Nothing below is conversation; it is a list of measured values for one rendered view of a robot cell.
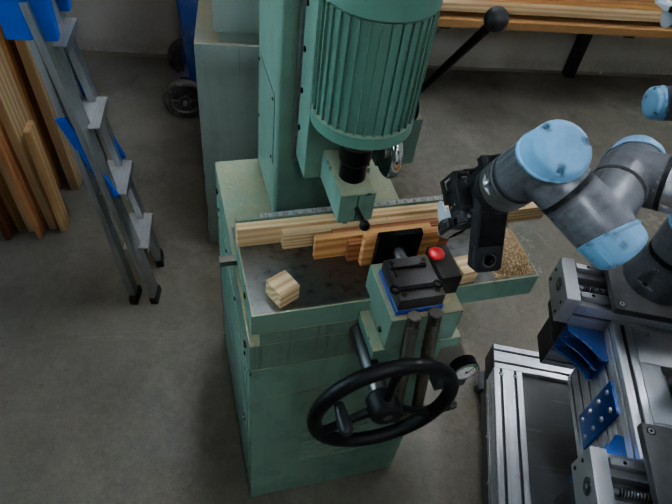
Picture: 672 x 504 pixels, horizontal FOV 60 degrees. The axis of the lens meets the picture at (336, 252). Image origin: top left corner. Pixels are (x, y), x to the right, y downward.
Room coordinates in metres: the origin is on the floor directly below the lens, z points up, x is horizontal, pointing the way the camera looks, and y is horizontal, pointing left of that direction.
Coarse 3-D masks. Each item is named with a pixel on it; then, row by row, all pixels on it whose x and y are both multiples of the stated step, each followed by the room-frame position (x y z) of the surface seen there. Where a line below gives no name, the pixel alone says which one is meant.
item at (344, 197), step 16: (336, 160) 0.90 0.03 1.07; (320, 176) 0.92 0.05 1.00; (336, 176) 0.85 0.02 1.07; (368, 176) 0.86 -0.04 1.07; (336, 192) 0.82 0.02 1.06; (352, 192) 0.81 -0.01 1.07; (368, 192) 0.82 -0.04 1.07; (336, 208) 0.81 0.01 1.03; (352, 208) 0.81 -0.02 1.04; (368, 208) 0.82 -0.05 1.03
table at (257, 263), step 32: (256, 256) 0.77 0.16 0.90; (288, 256) 0.78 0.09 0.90; (256, 288) 0.69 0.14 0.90; (320, 288) 0.71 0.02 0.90; (352, 288) 0.73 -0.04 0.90; (480, 288) 0.79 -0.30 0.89; (512, 288) 0.82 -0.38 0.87; (256, 320) 0.63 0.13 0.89; (288, 320) 0.65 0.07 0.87; (320, 320) 0.67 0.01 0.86; (384, 352) 0.62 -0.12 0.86
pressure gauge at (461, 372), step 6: (456, 360) 0.75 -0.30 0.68; (462, 360) 0.75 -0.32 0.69; (468, 360) 0.75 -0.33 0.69; (474, 360) 0.75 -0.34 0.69; (450, 366) 0.75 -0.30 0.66; (456, 366) 0.74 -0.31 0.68; (462, 366) 0.73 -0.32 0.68; (468, 366) 0.73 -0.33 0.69; (474, 366) 0.74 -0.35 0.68; (456, 372) 0.72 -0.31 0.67; (462, 372) 0.73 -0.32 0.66; (468, 372) 0.74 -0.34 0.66; (474, 372) 0.75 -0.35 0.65; (462, 378) 0.74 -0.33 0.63
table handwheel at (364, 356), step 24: (360, 336) 0.67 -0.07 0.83; (360, 360) 0.62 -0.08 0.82; (408, 360) 0.55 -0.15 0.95; (432, 360) 0.57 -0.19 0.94; (336, 384) 0.51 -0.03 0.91; (360, 384) 0.50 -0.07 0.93; (384, 384) 0.57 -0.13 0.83; (456, 384) 0.57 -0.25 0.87; (312, 408) 0.49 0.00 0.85; (384, 408) 0.52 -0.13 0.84; (408, 408) 0.55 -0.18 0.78; (432, 408) 0.57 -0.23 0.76; (312, 432) 0.48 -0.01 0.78; (336, 432) 0.51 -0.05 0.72; (360, 432) 0.54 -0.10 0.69; (384, 432) 0.54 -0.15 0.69; (408, 432) 0.55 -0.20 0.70
